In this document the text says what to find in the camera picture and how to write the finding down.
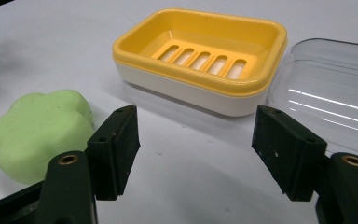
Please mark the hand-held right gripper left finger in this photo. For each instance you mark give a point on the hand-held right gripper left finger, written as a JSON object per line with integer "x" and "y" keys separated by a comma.
{"x": 115, "y": 155}

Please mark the yellow and white soap dish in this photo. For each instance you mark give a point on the yellow and white soap dish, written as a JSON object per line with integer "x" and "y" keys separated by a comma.
{"x": 199, "y": 40}

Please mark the green flower-shaped soap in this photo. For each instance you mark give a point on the green flower-shaped soap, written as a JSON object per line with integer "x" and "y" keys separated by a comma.
{"x": 40, "y": 130}

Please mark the clear plastic soap dish lid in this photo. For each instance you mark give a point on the clear plastic soap dish lid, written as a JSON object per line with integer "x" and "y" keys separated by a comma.
{"x": 329, "y": 81}

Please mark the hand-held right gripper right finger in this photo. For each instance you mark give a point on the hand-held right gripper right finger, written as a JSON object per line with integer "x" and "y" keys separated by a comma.
{"x": 287, "y": 149}

